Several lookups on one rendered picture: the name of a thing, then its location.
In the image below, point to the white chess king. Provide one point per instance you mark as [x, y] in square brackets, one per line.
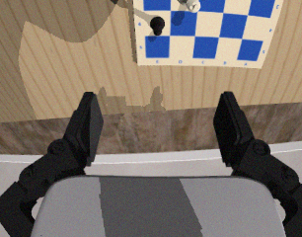
[193, 5]

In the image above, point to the blue and white chessboard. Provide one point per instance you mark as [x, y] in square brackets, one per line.
[228, 33]

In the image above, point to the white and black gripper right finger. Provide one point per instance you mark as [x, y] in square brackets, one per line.
[251, 158]

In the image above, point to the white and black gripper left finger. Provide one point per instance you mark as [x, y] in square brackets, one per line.
[77, 147]

